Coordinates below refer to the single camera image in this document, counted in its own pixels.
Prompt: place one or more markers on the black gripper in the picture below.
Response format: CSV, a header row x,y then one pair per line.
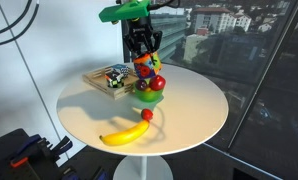
x,y
140,33

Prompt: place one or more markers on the orange plushy cube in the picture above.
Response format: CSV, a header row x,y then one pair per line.
x,y
145,66

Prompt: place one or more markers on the blue plush cube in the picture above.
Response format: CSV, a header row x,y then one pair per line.
x,y
120,70

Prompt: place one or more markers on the wooden slatted crate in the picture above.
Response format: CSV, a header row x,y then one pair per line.
x,y
99,83

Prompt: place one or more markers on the red toy apple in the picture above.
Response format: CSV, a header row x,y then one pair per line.
x,y
157,83

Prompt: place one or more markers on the dark purple toy plum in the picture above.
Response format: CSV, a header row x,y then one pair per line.
x,y
141,85

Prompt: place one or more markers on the orange toy fruit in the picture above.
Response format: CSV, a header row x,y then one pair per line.
x,y
148,89

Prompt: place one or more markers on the green plastic bowl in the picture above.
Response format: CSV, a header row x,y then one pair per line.
x,y
148,96

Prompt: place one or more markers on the red toy strawberry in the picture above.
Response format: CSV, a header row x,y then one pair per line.
x,y
147,114

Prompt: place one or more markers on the yellow toy banana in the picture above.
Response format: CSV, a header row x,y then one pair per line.
x,y
125,136

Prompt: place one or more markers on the dark perforated mounting board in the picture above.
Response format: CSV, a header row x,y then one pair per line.
x,y
9,156

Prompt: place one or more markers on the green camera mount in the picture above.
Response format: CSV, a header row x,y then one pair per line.
x,y
124,11

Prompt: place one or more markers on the white table pedestal base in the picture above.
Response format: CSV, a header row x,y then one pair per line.
x,y
142,168

